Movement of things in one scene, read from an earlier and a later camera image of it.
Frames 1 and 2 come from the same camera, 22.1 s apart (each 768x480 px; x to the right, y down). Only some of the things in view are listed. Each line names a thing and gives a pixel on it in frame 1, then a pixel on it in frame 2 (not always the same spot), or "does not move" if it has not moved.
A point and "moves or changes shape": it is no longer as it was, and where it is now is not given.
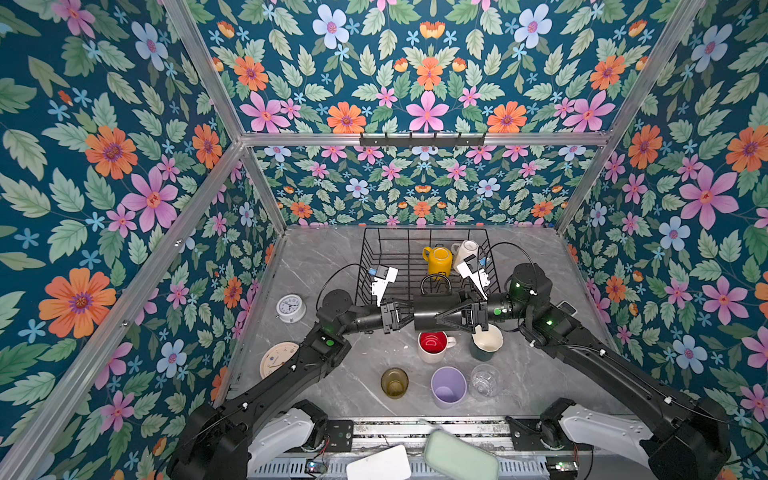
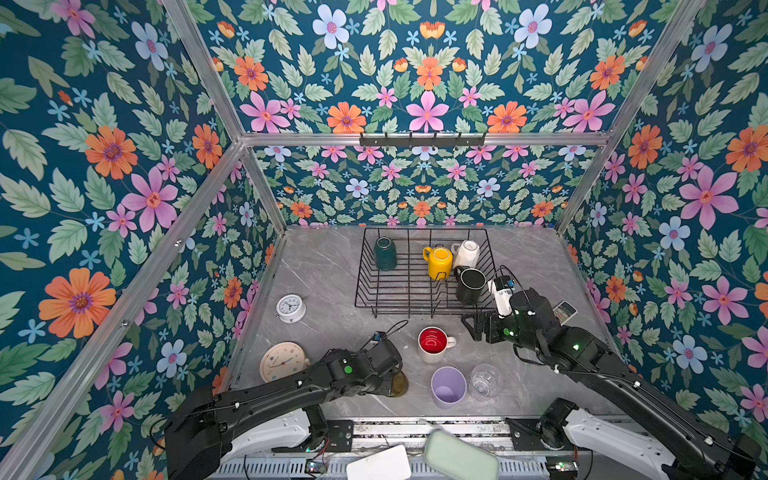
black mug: (436, 298) moves or changes shape
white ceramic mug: (463, 250) does not move
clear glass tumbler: (485, 381) does not move
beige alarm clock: (275, 355) does not move
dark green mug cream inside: (485, 343) to (385, 253)
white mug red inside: (432, 346) does not move
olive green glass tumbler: (394, 382) does not move
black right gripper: (477, 313) to (490, 319)
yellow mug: (440, 259) does not move
